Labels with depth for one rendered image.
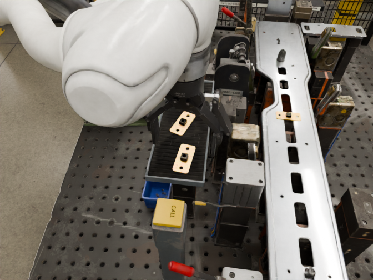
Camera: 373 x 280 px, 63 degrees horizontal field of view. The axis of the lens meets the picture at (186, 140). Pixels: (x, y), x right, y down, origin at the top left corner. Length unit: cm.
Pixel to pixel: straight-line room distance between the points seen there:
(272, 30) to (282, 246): 105
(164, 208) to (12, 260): 152
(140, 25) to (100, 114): 10
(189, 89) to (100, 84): 26
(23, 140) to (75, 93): 231
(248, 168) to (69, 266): 70
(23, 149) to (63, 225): 138
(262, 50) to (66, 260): 113
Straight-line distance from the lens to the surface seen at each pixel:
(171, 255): 82
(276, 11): 171
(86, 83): 30
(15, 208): 226
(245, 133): 92
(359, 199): 95
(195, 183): 70
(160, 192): 122
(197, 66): 50
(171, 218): 65
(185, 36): 36
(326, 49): 144
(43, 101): 287
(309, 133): 108
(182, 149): 75
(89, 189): 129
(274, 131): 105
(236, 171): 78
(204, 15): 42
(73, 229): 122
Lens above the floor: 175
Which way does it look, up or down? 49 degrees down
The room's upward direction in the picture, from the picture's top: straight up
